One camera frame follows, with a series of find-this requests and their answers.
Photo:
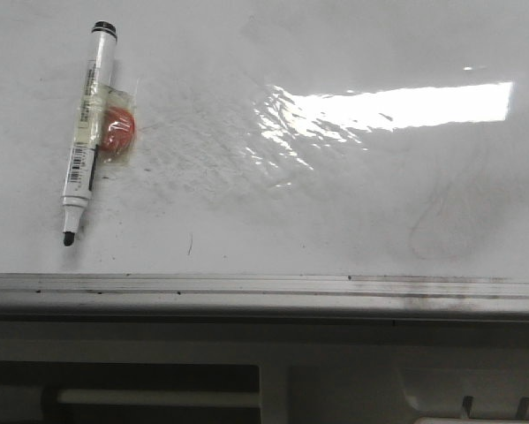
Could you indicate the orange disc taped to marker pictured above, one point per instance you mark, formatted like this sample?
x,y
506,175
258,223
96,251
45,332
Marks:
x,y
118,130

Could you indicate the white whiteboard marker black tip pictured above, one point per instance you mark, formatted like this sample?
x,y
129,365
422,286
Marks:
x,y
78,184

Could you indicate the white horizontal rod below board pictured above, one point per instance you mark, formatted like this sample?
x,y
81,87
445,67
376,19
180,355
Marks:
x,y
159,398

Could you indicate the white whiteboard with aluminium frame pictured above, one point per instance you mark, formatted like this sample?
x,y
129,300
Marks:
x,y
309,158

